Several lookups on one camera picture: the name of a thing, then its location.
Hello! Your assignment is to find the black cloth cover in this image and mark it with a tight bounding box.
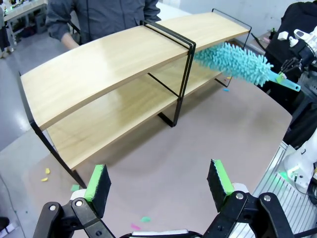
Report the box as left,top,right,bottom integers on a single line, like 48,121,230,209
262,1,317,150

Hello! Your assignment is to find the wooden two-tier shelf black frame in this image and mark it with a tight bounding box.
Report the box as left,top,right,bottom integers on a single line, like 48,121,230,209
17,8,253,189

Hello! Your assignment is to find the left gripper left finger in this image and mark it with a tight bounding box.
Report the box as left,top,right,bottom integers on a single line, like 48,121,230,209
32,163,117,238

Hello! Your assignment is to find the aluminium profile base frame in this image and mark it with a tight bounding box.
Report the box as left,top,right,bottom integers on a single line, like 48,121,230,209
235,140,317,238

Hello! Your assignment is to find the thin floor cable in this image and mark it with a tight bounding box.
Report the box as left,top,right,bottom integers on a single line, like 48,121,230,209
0,173,27,238

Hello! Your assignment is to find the background workbench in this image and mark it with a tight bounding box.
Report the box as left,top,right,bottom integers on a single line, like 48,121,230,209
2,0,48,42

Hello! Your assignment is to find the person torso grey jacket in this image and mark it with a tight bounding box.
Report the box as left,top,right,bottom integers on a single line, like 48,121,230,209
46,0,162,47

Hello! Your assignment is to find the teal microfiber duster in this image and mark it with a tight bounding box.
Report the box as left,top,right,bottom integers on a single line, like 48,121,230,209
193,42,302,93

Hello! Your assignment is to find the person left forearm grey sleeve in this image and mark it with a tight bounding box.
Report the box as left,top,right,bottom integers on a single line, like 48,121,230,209
143,0,162,24

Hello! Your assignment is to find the person right forearm grey sleeve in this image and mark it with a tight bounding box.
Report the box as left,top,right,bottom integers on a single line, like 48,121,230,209
46,0,73,42

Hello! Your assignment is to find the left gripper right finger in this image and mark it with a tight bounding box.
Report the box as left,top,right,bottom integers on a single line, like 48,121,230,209
203,158,295,238

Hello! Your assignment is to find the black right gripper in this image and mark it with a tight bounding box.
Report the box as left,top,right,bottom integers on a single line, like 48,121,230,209
276,41,315,84

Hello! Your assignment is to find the person right hand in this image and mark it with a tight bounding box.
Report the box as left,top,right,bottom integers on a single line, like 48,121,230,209
60,32,80,51

